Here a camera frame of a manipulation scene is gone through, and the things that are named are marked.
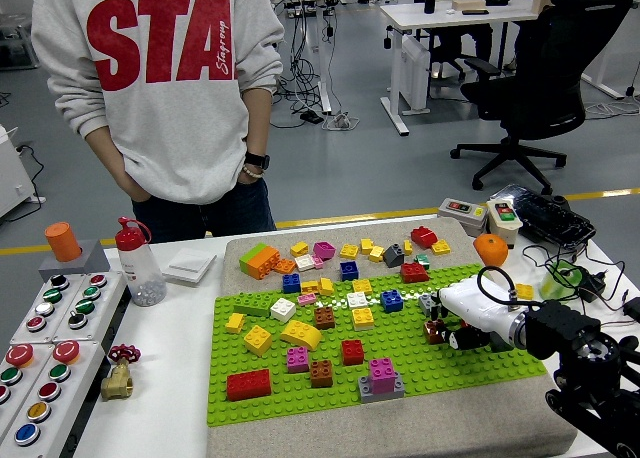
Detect light green plastic cup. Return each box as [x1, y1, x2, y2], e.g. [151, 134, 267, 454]
[538, 259, 584, 302]

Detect clear bottle red cap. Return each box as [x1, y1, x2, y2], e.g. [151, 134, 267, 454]
[115, 216, 168, 308]

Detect brass valve red handwheel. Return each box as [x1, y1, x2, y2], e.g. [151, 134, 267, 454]
[100, 344, 143, 403]

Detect grey two-button switch box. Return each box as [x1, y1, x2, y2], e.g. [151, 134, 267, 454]
[437, 197, 490, 238]

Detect emergency stop button box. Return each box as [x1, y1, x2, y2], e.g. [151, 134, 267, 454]
[0, 341, 54, 437]

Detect black hanging desk cables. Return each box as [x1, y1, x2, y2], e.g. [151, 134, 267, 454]
[272, 0, 346, 119]

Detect black office chair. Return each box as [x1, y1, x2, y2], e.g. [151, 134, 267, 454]
[448, 0, 636, 197]

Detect thin black cable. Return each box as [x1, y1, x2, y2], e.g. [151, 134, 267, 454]
[521, 243, 640, 329]

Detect grey four-button control box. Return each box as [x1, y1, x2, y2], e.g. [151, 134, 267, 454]
[9, 271, 87, 345]

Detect black device clear case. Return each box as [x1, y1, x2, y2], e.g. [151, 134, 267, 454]
[488, 183, 597, 252]

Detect white cabinet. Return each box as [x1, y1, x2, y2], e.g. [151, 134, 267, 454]
[0, 122, 47, 220]

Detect yellow arch toy brick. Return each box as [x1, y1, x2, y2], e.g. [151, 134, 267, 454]
[279, 318, 323, 352]

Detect orange cylinder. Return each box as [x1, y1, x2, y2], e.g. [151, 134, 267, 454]
[44, 221, 83, 263]

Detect grey control box with knob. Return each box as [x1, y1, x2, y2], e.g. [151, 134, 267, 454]
[52, 270, 129, 343]

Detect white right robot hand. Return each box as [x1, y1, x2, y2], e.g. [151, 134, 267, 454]
[429, 275, 520, 353]

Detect beige foam mat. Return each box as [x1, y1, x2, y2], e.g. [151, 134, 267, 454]
[205, 215, 579, 458]

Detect white computer case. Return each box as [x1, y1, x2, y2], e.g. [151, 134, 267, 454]
[398, 35, 432, 117]

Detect white two-button switch box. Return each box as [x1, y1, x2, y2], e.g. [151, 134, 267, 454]
[486, 199, 525, 249]

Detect brown toy brick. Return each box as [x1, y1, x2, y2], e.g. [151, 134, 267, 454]
[313, 305, 337, 330]
[309, 359, 335, 389]
[423, 319, 449, 346]

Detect orange long brick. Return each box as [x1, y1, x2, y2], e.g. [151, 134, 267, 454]
[246, 245, 282, 281]

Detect grey square block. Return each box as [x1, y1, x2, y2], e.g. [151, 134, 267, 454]
[38, 238, 111, 282]

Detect white desk with cables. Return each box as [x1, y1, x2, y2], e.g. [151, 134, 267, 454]
[269, 0, 335, 115]

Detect black power adapter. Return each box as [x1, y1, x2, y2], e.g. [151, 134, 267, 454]
[578, 270, 609, 303]

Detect green long toy brick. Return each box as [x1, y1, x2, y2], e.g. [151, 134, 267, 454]
[232, 291, 276, 318]

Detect clear plastic crate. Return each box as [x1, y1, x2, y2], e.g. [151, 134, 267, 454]
[0, 10, 41, 71]

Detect grey roof toy brick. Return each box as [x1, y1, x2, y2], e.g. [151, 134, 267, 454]
[382, 242, 407, 268]

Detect grey base toy brick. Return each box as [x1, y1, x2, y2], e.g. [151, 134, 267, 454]
[357, 371, 406, 405]

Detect lime green long brick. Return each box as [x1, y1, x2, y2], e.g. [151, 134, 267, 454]
[238, 242, 269, 274]

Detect white wall switch plate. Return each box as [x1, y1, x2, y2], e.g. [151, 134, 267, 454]
[162, 254, 218, 287]

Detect orange fruit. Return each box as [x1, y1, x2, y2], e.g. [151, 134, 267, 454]
[472, 233, 510, 271]

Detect button box yellow blue buttons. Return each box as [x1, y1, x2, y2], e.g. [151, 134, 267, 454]
[0, 338, 109, 458]

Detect green studded baseplate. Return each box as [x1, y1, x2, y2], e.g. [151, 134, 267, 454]
[206, 262, 548, 428]

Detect person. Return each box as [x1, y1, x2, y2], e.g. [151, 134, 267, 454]
[30, 0, 286, 244]

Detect red long toy brick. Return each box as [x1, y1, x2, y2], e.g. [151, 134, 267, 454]
[225, 367, 273, 403]

